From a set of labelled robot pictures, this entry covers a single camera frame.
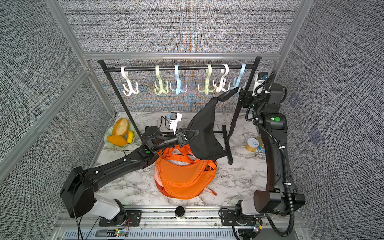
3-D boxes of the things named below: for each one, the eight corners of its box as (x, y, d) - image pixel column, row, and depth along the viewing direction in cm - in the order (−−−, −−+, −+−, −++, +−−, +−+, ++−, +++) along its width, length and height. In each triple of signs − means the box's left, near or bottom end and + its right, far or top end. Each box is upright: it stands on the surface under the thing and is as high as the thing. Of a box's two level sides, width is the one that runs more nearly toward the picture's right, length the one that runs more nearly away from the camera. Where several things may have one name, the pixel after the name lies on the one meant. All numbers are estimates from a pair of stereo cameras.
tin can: (246, 152, 100) (249, 147, 95) (244, 143, 104) (246, 137, 99) (257, 152, 100) (260, 147, 95) (254, 143, 104) (257, 137, 99)
